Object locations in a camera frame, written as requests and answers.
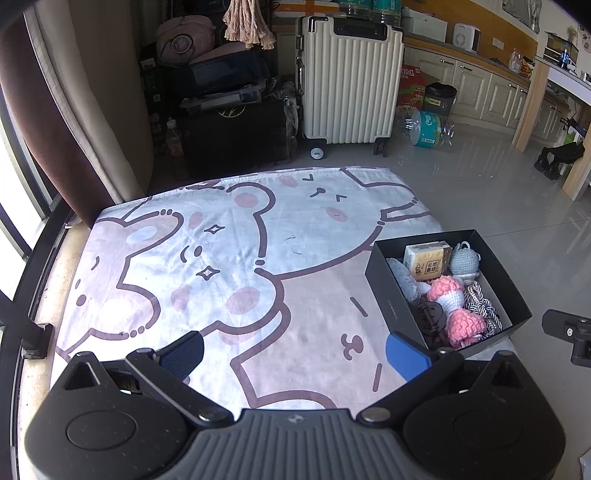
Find brown curtain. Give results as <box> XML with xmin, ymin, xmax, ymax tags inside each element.
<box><xmin>0</xmin><ymin>18</ymin><xmax>114</xmax><ymax>229</ymax></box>

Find brown hair claw clip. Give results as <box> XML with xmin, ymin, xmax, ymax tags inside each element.
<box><xmin>411</xmin><ymin>301</ymin><xmax>451</xmax><ymax>349</ymax></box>

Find red cardboard carton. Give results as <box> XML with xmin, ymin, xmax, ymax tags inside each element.
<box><xmin>397</xmin><ymin>65</ymin><xmax>439</xmax><ymax>112</ymax></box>

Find black storage trunk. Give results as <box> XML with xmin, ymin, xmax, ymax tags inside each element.
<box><xmin>178</xmin><ymin>99</ymin><xmax>298</xmax><ymax>178</ymax></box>

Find light wooden table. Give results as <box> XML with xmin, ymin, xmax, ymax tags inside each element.
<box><xmin>512</xmin><ymin>55</ymin><xmax>591</xmax><ymax>201</ymax></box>

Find white ribbed suitcase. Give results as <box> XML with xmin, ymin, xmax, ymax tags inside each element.
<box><xmin>295</xmin><ymin>15</ymin><xmax>404</xmax><ymax>160</ymax></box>

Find cartoon bear printed blanket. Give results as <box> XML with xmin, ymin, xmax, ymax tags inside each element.
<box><xmin>51</xmin><ymin>166</ymin><xmax>515</xmax><ymax>411</ymax></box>

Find yellow tissue packet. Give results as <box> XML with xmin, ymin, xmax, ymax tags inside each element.
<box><xmin>403</xmin><ymin>242</ymin><xmax>453</xmax><ymax>282</ymax></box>

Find small glass tank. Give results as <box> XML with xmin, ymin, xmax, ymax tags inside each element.
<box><xmin>545</xmin><ymin>31</ymin><xmax>580</xmax><ymax>70</ymax></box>

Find large clear water bottle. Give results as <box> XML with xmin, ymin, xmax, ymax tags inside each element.
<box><xmin>397</xmin><ymin>108</ymin><xmax>455</xmax><ymax>151</ymax></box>

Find black cardboard box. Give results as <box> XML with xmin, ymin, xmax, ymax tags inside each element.
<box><xmin>365</xmin><ymin>228</ymin><xmax>533</xmax><ymax>361</ymax></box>

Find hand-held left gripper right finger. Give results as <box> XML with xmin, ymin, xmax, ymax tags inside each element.
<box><xmin>357</xmin><ymin>331</ymin><xmax>533</xmax><ymax>424</ymax></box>

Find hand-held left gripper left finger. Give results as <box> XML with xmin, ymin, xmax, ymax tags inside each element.
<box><xmin>50</xmin><ymin>330</ymin><xmax>235</xmax><ymax>428</ymax></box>

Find white crochet lace bundle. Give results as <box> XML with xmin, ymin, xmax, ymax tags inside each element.
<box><xmin>385</xmin><ymin>257</ymin><xmax>430</xmax><ymax>303</ymax></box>

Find grey crochet toy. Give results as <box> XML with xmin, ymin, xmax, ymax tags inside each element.
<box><xmin>449</xmin><ymin>241</ymin><xmax>483</xmax><ymax>284</ymax></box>

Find small brown drink bottle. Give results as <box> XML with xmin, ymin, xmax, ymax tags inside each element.
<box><xmin>165</xmin><ymin>117</ymin><xmax>186</xmax><ymax>181</ymax></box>

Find pink crochet ball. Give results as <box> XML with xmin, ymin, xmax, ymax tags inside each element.
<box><xmin>445</xmin><ymin>309</ymin><xmax>488</xmax><ymax>348</ymax></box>

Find dark travel bag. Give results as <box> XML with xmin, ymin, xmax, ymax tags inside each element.
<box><xmin>178</xmin><ymin>44</ymin><xmax>273</xmax><ymax>109</ymax></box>

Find white floor cabinets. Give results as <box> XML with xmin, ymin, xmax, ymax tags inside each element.
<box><xmin>404</xmin><ymin>37</ymin><xmax>571</xmax><ymax>134</ymax></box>

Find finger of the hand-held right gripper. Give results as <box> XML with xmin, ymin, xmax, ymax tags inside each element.
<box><xmin>542</xmin><ymin>309</ymin><xmax>591</xmax><ymax>366</ymax></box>

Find white countertop appliance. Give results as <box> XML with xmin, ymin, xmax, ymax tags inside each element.
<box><xmin>452</xmin><ymin>22</ymin><xmax>482</xmax><ymax>52</ymax></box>

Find white flat box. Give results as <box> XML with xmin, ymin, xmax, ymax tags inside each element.
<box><xmin>401</xmin><ymin>7</ymin><xmax>448</xmax><ymax>42</ymax></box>

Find black window railing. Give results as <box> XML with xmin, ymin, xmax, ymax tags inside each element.
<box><xmin>0</xmin><ymin>97</ymin><xmax>79</xmax><ymax>361</ymax></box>

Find black trash bin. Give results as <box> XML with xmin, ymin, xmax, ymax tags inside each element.
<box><xmin>422</xmin><ymin>83</ymin><xmax>458</xmax><ymax>116</ymax></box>

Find pink white crochet doll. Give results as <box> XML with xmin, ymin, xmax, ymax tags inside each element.
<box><xmin>418</xmin><ymin>275</ymin><xmax>465</xmax><ymax>311</ymax></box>

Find hanging beige tassel rope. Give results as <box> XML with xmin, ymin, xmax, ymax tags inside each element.
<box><xmin>223</xmin><ymin>0</ymin><xmax>275</xmax><ymax>51</ymax></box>

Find pack of water bottles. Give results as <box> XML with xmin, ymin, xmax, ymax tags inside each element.
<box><xmin>339</xmin><ymin>0</ymin><xmax>402</xmax><ymax>24</ymax></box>

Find twisted striped cord bundle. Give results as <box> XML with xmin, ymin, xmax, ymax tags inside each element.
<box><xmin>462</xmin><ymin>281</ymin><xmax>504</xmax><ymax>335</ymax></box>

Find beige curtain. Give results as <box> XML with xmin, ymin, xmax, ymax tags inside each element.
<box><xmin>34</xmin><ymin>0</ymin><xmax>155</xmax><ymax>204</ymax></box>

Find pink round cushion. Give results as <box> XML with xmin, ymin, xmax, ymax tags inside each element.
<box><xmin>154</xmin><ymin>15</ymin><xmax>218</xmax><ymax>63</ymax></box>

